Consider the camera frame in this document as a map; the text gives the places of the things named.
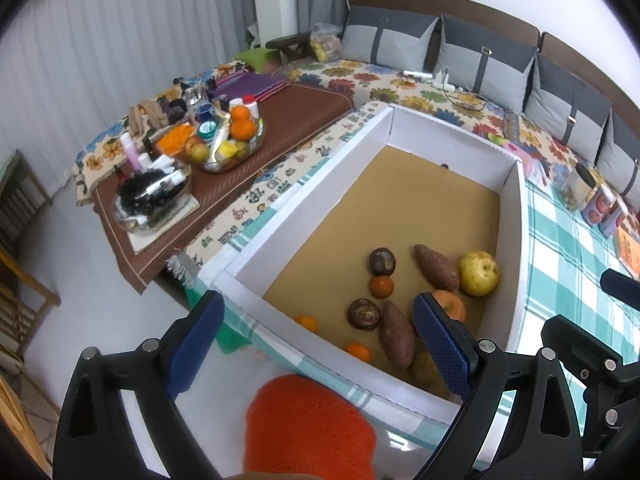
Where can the orange fuzzy cloth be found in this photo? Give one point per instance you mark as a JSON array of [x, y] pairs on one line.
[[310, 430]]

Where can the clear jar with black lid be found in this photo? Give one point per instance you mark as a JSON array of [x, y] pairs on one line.
[[577, 187]]

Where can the green checked cloth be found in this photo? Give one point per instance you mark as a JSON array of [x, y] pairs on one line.
[[555, 260]]

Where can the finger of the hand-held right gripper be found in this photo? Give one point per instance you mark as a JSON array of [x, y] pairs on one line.
[[575, 342], [622, 287]]

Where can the purple folders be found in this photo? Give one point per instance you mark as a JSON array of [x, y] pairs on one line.
[[250, 85]]

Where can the plain green cloth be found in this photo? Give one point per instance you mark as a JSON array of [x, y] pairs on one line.
[[232, 335]]

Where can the white cardboard box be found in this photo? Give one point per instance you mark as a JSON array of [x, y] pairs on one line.
[[450, 130]]

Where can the wooden rack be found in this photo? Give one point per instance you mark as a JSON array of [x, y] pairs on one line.
[[20, 260]]

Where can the green-brown round fruit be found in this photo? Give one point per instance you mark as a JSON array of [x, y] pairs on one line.
[[424, 367]]

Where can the yellow apple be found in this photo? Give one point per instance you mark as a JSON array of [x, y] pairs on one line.
[[478, 273]]

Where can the green cushion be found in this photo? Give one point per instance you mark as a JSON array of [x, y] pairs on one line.
[[255, 57]]

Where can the orange labelled canister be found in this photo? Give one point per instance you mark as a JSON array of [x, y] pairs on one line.
[[619, 219], [597, 207]]

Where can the beige printed fringed cloth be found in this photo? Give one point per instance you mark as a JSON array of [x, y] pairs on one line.
[[260, 195]]

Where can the dark brown sweet potato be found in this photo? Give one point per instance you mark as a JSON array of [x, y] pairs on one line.
[[396, 332]]

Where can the glass tray of cosmetics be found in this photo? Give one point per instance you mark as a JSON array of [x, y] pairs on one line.
[[150, 195]]

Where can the dark wooden stool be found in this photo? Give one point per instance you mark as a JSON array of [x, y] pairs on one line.
[[290, 42]]

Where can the dark red small tangerine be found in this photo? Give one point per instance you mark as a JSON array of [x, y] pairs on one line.
[[381, 286]]

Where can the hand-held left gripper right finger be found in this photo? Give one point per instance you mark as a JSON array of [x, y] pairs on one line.
[[440, 345]]

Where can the floral bedspread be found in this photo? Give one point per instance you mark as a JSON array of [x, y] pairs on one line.
[[380, 87]]

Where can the clear plastic snack bag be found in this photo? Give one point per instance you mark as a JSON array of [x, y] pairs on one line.
[[325, 42]]

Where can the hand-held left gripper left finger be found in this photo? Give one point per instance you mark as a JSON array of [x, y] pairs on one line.
[[195, 342]]

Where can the red apple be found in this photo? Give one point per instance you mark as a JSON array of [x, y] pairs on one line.
[[452, 302]]

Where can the cracked dark mangosteen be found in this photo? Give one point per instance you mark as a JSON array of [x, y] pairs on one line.
[[363, 314]]

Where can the glass fruit bowl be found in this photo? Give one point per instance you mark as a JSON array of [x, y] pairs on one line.
[[225, 155]]

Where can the orange book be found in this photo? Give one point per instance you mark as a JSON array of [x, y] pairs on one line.
[[631, 245]]

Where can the orange tangerine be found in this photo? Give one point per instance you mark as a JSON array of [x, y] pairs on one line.
[[307, 322], [359, 351]]

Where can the reddish sweet potato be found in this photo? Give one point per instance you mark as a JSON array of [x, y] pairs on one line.
[[436, 266]]

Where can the grey pillow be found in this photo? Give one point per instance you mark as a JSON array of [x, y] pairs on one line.
[[480, 67], [565, 105], [385, 35], [620, 155]]

